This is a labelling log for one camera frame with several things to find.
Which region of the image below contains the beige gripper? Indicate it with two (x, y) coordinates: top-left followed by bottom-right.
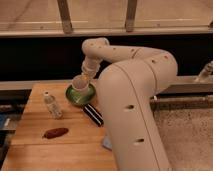
(81, 57), (100, 82)

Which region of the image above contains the white ceramic cup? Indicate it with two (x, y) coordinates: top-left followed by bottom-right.
(72, 75), (89, 95)

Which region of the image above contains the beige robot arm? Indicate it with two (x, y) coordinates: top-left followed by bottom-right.
(82, 38), (178, 171)

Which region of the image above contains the black striped case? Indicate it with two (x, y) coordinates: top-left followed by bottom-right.
(83, 104), (104, 126)

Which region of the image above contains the clear plastic bottle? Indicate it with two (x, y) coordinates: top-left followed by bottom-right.
(44, 92), (62, 119)

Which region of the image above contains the brown sausage toy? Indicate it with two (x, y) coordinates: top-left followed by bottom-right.
(43, 128), (69, 139)

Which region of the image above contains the blue sponge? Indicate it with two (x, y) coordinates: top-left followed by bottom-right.
(102, 136), (112, 150)

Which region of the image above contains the left metal railing post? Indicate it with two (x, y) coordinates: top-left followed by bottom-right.
(57, 0), (73, 34)

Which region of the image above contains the metal railing post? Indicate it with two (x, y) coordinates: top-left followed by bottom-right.
(57, 0), (73, 34)
(125, 0), (137, 32)

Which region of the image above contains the right metal railing post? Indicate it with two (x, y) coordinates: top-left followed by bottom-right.
(125, 0), (137, 32)

